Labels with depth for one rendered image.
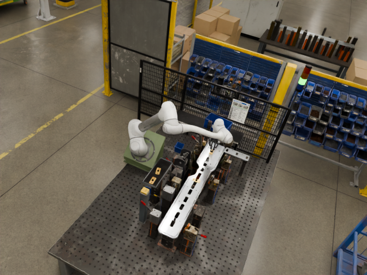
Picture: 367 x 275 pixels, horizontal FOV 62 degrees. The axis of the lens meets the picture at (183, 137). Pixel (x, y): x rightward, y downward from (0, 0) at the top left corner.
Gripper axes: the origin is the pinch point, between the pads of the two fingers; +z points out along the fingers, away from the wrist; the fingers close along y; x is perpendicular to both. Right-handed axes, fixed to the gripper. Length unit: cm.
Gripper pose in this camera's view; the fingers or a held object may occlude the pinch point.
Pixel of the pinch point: (212, 149)
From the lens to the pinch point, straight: 347.0
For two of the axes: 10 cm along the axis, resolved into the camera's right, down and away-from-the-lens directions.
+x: 3.9, -5.5, 7.3
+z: -1.3, 7.6, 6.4
